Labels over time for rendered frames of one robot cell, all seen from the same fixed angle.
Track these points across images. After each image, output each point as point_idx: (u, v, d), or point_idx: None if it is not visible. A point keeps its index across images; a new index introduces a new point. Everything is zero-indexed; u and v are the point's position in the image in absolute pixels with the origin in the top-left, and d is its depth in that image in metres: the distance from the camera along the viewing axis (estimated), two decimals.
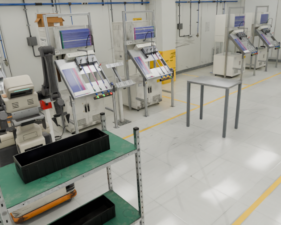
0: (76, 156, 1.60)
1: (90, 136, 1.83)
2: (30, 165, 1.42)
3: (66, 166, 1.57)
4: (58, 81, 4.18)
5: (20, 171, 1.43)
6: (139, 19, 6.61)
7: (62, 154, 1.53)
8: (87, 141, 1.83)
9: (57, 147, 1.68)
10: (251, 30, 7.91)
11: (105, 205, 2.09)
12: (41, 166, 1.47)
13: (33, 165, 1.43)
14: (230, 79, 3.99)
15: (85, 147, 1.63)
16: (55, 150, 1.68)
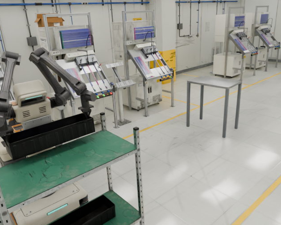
0: (62, 136, 1.71)
1: (77, 121, 1.95)
2: (18, 142, 1.54)
3: (52, 145, 1.69)
4: (58, 81, 4.18)
5: (9, 148, 1.55)
6: (139, 19, 6.61)
7: (48, 134, 1.65)
8: None
9: (45, 130, 1.80)
10: (251, 30, 7.91)
11: (105, 205, 2.09)
12: (28, 144, 1.58)
13: (20, 143, 1.55)
14: (230, 79, 3.99)
15: (70, 128, 1.74)
16: (43, 132, 1.79)
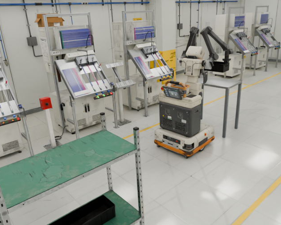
0: None
1: None
2: None
3: None
4: (58, 81, 4.18)
5: (228, 65, 3.56)
6: (139, 19, 6.61)
7: (214, 62, 3.74)
8: None
9: None
10: (251, 30, 7.91)
11: (105, 205, 2.09)
12: (222, 64, 3.66)
13: None
14: (230, 79, 3.99)
15: None
16: None
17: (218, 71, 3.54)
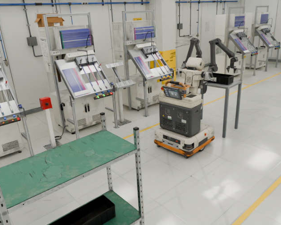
0: None
1: None
2: (230, 75, 3.80)
3: None
4: (58, 81, 4.18)
5: (232, 78, 3.75)
6: (139, 19, 6.61)
7: (219, 74, 3.93)
8: None
9: (211, 78, 3.85)
10: (251, 30, 7.91)
11: (105, 205, 2.09)
12: (226, 77, 3.85)
13: (229, 75, 3.81)
14: None
15: None
16: (212, 79, 3.84)
17: (223, 83, 3.73)
